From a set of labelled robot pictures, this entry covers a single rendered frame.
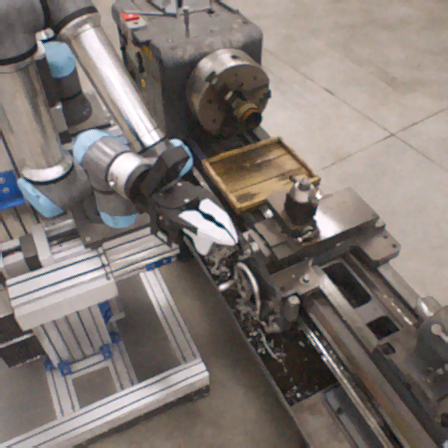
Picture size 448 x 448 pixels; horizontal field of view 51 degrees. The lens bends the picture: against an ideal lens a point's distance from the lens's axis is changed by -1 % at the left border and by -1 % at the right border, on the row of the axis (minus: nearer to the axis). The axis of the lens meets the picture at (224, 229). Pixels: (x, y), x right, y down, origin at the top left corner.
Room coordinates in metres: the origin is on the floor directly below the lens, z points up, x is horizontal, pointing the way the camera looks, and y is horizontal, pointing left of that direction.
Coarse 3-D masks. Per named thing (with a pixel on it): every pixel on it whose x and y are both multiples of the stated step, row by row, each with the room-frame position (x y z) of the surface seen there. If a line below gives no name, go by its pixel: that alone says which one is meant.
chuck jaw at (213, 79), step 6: (210, 78) 1.56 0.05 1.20; (216, 78) 1.55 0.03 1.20; (210, 84) 1.54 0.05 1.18; (216, 84) 1.53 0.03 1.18; (222, 84) 1.52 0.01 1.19; (216, 90) 1.51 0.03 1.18; (222, 90) 1.52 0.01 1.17; (228, 90) 1.52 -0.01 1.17; (228, 96) 1.51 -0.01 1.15; (234, 96) 1.51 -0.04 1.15; (234, 102) 1.51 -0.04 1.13; (240, 102) 1.50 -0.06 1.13; (234, 108) 1.49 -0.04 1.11
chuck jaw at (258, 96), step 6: (258, 90) 1.61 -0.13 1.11; (264, 90) 1.61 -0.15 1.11; (270, 90) 1.61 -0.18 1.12; (240, 96) 1.63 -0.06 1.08; (246, 96) 1.58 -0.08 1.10; (252, 96) 1.58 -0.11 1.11; (258, 96) 1.57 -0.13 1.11; (264, 96) 1.60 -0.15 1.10; (270, 96) 1.61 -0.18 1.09; (258, 102) 1.54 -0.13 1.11; (258, 108) 1.54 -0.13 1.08
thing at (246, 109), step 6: (246, 102) 1.51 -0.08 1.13; (252, 102) 1.52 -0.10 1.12; (240, 108) 1.49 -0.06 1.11; (246, 108) 1.48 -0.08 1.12; (252, 108) 1.48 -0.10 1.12; (240, 114) 1.47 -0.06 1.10; (246, 114) 1.46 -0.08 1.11; (252, 114) 1.45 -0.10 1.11; (258, 114) 1.46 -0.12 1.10; (240, 120) 1.46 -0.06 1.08; (246, 120) 1.44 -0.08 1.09; (252, 120) 1.49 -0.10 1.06; (258, 120) 1.47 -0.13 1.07; (246, 126) 1.44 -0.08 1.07; (252, 126) 1.46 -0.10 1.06
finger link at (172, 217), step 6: (162, 210) 0.50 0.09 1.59; (168, 210) 0.50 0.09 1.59; (174, 210) 0.50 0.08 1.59; (180, 210) 0.51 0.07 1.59; (168, 216) 0.49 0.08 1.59; (174, 216) 0.49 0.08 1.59; (168, 222) 0.49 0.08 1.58; (174, 222) 0.48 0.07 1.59; (180, 222) 0.48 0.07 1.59; (186, 222) 0.48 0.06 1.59; (180, 228) 0.47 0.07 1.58; (186, 228) 0.47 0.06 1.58; (192, 228) 0.47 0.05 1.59
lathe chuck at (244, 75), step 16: (208, 64) 1.62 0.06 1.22; (224, 64) 1.59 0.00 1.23; (240, 64) 1.59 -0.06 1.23; (256, 64) 1.63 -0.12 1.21; (224, 80) 1.56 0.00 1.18; (240, 80) 1.59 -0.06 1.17; (256, 80) 1.62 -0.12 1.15; (192, 96) 1.57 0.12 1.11; (208, 96) 1.53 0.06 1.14; (192, 112) 1.59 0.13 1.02; (208, 112) 1.53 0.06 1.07; (224, 112) 1.56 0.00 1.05; (208, 128) 1.53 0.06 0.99; (240, 128) 1.60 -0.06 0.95
